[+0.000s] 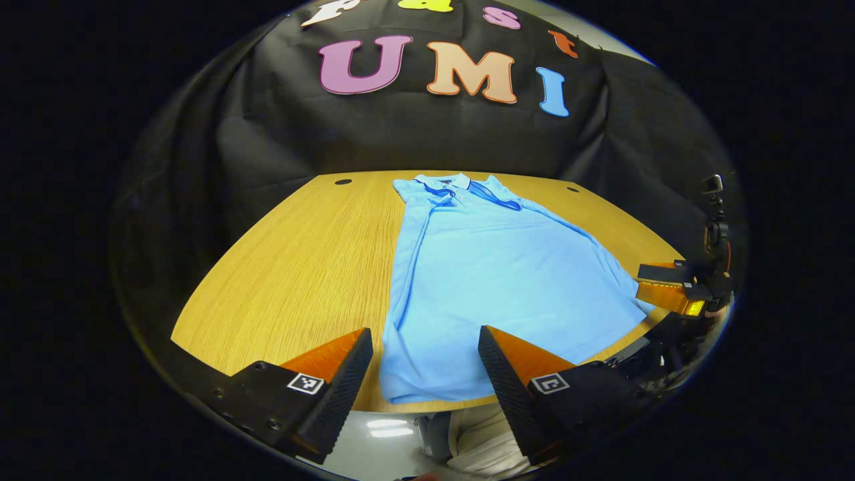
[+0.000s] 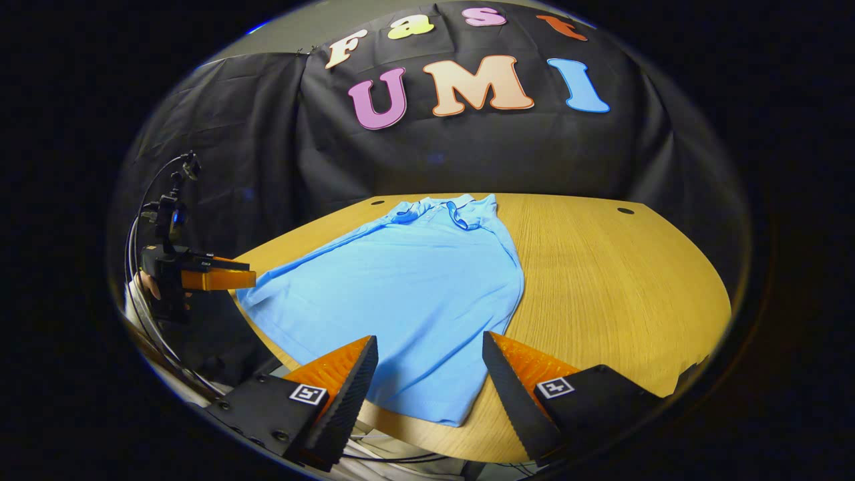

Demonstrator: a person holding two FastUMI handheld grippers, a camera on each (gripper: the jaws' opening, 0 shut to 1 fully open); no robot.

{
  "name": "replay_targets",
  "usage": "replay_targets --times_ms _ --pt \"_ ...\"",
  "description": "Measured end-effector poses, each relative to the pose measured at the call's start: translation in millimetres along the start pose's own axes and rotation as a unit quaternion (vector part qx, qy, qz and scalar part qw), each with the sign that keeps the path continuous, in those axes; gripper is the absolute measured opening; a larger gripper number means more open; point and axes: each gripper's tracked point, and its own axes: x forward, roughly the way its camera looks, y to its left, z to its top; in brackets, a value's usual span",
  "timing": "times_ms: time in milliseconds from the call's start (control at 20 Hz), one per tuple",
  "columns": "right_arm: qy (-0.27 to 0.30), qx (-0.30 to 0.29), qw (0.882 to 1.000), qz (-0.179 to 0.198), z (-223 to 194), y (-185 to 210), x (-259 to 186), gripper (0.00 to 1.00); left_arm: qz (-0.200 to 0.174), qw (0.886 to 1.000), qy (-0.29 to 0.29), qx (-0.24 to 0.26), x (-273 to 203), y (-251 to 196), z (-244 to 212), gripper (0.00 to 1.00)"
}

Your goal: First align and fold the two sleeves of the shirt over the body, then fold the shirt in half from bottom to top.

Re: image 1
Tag black backdrop cloth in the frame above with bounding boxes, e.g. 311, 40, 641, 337
114, 0, 742, 321

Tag light blue T-shirt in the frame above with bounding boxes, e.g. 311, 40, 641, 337
379, 172, 659, 405

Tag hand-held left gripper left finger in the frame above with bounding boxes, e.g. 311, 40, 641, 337
167, 327, 375, 465

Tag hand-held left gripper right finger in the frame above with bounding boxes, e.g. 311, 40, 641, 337
478, 325, 659, 465

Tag person's beige trousers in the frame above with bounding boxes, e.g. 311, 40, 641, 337
448, 403, 535, 479

